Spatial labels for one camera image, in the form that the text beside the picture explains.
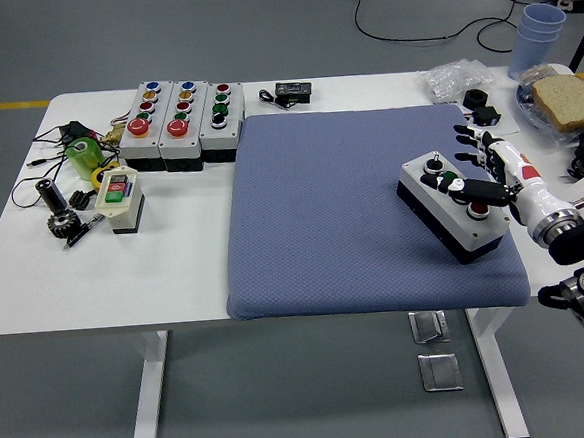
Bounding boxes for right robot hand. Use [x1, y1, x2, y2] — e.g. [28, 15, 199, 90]
[418, 117, 573, 237]

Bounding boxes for grey four-button control box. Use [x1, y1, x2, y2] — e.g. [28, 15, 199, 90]
[195, 79, 250, 165]
[393, 146, 515, 271]

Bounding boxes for grey five-button control box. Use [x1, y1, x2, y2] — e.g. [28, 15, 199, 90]
[113, 79, 181, 173]
[154, 78, 215, 175]

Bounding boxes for black servo motor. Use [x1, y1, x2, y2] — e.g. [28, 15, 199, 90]
[470, 104, 502, 129]

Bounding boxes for blue plate with plastic wrap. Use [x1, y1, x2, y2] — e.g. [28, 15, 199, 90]
[513, 61, 584, 139]

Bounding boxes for clear plastic bag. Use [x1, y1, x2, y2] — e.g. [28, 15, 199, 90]
[415, 57, 496, 106]

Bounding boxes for stacked blue plastic cups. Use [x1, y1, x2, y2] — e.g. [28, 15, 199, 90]
[502, 0, 572, 83]

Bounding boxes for black slanted pole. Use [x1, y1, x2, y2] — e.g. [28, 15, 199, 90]
[563, 7, 584, 74]

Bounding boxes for metal floor outlet plate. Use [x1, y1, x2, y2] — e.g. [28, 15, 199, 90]
[407, 308, 452, 346]
[416, 351, 464, 395]

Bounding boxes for white table leg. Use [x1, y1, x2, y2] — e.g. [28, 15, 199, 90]
[464, 304, 532, 438]
[120, 329, 177, 438]

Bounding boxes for blue-grey padded mat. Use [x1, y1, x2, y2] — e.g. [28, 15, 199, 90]
[213, 95, 534, 328]

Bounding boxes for black digital display module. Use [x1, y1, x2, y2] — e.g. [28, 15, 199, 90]
[272, 79, 315, 109]

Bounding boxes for yellow tape roll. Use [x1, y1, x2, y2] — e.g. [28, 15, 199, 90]
[89, 160, 122, 189]

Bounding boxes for green tape roll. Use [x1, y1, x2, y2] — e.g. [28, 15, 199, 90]
[63, 135, 107, 184]

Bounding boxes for black pen probe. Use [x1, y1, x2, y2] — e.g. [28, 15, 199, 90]
[59, 212, 109, 252]

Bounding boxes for black power adapter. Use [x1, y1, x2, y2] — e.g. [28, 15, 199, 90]
[59, 119, 100, 146]

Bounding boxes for black gear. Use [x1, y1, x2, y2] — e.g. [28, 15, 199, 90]
[45, 209, 84, 241]

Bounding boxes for black metal cylinder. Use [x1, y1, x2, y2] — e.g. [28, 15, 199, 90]
[34, 177, 70, 216]

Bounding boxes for black ring part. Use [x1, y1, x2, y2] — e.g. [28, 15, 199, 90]
[461, 87, 489, 110]

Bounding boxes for black floor cable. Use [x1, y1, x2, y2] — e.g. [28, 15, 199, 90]
[324, 0, 570, 67]

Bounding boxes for black module cable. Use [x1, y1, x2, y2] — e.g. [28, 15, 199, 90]
[257, 87, 290, 113]

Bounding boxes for cream red-green switch box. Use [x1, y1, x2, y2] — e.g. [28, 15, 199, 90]
[91, 163, 149, 238]

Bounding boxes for red white wire pair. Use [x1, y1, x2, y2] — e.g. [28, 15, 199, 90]
[108, 109, 134, 130]

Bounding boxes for thin black cable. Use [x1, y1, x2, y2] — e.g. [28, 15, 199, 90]
[5, 121, 124, 210]

